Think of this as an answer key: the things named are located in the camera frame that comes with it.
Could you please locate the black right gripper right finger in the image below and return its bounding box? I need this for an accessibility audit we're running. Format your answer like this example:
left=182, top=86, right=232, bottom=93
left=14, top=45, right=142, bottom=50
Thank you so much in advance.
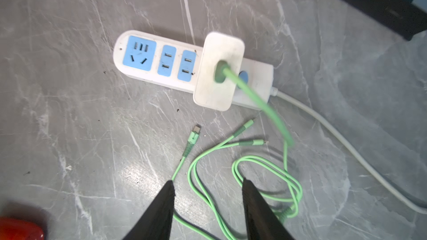
left=242, top=178, right=294, bottom=240

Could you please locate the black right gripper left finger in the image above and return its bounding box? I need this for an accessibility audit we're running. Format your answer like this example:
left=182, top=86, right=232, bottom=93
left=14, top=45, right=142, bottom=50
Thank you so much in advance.
left=123, top=180, right=175, bottom=240

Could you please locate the green usb charging cable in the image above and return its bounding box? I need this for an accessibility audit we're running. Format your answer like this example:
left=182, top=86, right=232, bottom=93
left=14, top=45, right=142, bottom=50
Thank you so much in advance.
left=171, top=60, right=304, bottom=240

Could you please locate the white blue power strip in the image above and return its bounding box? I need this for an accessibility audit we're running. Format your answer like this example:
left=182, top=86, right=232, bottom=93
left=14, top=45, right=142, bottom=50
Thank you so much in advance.
left=113, top=30, right=274, bottom=110

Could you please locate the white usb charger adapter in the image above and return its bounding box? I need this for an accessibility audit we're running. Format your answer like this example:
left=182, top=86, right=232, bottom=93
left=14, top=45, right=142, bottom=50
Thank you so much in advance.
left=193, top=32, right=245, bottom=111

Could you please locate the red electric shaver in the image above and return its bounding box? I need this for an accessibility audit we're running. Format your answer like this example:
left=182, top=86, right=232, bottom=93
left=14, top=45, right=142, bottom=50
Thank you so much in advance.
left=1, top=217, right=44, bottom=240

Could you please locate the white power strip cord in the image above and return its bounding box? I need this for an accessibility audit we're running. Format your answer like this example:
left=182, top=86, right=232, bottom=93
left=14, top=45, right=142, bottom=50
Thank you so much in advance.
left=271, top=86, right=427, bottom=216

